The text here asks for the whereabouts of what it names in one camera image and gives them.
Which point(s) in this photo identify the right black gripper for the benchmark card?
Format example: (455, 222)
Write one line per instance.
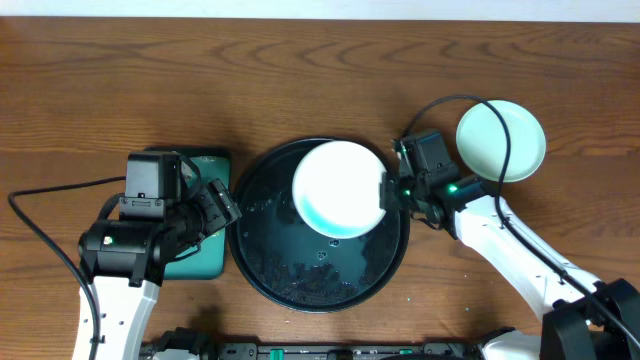
(391, 191)

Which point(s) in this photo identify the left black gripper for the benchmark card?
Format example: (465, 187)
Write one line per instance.
(220, 206)

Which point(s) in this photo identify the light green plate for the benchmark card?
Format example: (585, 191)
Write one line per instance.
(481, 141)

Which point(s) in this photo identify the white plate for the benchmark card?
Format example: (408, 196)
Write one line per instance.
(336, 189)

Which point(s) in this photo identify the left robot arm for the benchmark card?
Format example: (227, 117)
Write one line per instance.
(161, 234)

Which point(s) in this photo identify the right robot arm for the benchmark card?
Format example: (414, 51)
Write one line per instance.
(582, 317)

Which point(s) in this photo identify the dark green rectangular water tray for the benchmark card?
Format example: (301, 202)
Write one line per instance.
(213, 163)

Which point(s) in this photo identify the round black serving tray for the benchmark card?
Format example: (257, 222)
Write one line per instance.
(290, 263)

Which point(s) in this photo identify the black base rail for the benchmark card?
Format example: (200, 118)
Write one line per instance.
(252, 351)

